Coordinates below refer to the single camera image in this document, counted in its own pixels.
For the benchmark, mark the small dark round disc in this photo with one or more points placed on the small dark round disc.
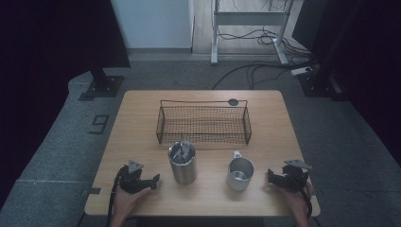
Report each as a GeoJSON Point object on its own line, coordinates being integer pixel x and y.
{"type": "Point", "coordinates": [233, 101]}

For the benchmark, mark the silver metal mug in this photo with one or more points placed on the silver metal mug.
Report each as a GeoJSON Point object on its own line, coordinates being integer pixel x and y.
{"type": "Point", "coordinates": [239, 176]}

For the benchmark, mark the white metal desk frame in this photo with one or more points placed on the white metal desk frame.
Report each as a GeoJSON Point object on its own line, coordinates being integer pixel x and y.
{"type": "Point", "coordinates": [249, 18]}

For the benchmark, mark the white power strip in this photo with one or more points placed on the white power strip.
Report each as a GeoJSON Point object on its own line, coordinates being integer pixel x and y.
{"type": "Point", "coordinates": [301, 71]}

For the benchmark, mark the black stand with base plate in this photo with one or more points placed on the black stand with base plate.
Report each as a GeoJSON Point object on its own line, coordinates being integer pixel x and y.
{"type": "Point", "coordinates": [318, 83]}
{"type": "Point", "coordinates": [102, 83]}

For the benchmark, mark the person's right hand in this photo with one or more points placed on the person's right hand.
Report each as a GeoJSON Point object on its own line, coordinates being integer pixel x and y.
{"type": "Point", "coordinates": [299, 203]}

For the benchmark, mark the dark tape piece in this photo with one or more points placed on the dark tape piece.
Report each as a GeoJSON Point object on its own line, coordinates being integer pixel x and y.
{"type": "Point", "coordinates": [93, 190]}

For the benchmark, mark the person's left hand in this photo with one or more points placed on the person's left hand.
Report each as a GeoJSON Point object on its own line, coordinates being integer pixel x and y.
{"type": "Point", "coordinates": [124, 203]}

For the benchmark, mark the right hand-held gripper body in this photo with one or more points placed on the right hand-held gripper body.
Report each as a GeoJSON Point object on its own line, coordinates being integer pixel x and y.
{"type": "Point", "coordinates": [294, 178]}

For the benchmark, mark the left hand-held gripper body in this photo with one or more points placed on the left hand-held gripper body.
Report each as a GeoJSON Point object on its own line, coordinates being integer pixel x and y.
{"type": "Point", "coordinates": [130, 181]}

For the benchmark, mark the dark curtain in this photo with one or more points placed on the dark curtain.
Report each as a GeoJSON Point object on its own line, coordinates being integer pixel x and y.
{"type": "Point", "coordinates": [47, 47]}
{"type": "Point", "coordinates": [372, 63]}

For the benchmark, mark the metal utensil in tumbler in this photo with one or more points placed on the metal utensil in tumbler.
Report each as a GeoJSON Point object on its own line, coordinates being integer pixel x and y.
{"type": "Point", "coordinates": [182, 151]}

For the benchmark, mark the stainless steel tumbler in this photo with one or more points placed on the stainless steel tumbler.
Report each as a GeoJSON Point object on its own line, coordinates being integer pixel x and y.
{"type": "Point", "coordinates": [183, 171]}

